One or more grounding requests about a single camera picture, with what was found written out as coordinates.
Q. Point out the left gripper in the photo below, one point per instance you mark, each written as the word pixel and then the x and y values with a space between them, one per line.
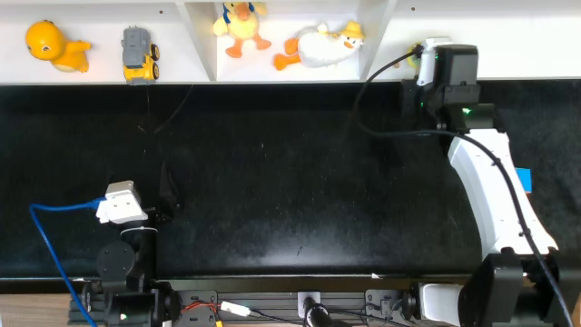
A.
pixel 160 214

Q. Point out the grey and yellow toy truck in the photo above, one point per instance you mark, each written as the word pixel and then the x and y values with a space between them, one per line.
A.
pixel 136 50

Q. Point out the yellow rubber duck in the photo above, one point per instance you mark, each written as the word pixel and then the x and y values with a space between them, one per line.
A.
pixel 50 43

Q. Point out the many-coloured puzzle cube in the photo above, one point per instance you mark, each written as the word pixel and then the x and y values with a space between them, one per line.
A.
pixel 524 179

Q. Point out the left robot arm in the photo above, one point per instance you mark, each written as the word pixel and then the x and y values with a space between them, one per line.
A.
pixel 115 263

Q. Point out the yellow plush duck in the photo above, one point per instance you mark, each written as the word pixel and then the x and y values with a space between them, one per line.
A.
pixel 243 27

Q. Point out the white shelf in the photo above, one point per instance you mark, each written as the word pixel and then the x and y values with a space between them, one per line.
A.
pixel 295 72

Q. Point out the white plush duck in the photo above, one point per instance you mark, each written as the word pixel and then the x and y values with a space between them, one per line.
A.
pixel 322 47

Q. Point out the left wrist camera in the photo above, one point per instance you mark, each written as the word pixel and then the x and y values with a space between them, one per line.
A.
pixel 121 202

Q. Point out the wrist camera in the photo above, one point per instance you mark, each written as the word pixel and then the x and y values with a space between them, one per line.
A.
pixel 121 202
pixel 427 63

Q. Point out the mounting rail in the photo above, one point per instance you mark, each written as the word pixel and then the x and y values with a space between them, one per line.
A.
pixel 272 302

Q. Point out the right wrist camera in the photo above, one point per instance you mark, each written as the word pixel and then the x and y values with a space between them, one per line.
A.
pixel 427 63

